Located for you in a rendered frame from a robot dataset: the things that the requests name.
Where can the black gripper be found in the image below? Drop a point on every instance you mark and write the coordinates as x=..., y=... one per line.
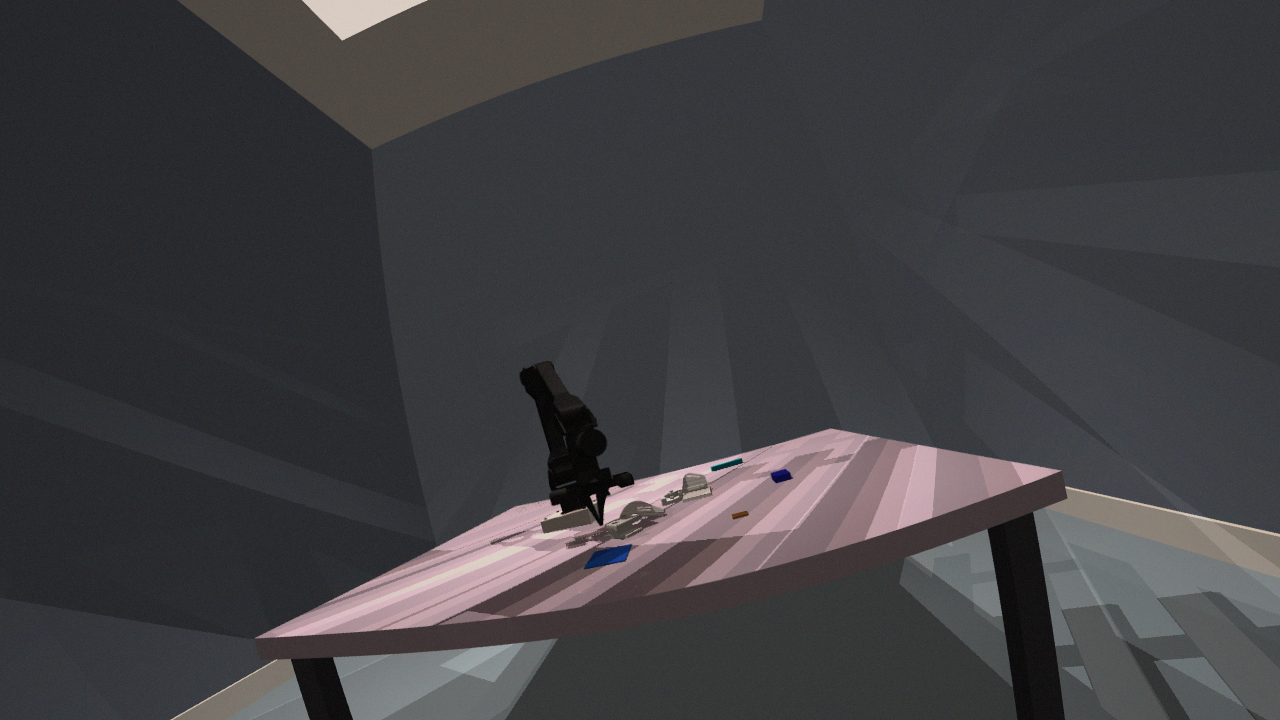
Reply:
x=560, y=496

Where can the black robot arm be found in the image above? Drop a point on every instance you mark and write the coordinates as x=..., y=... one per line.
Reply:
x=563, y=414

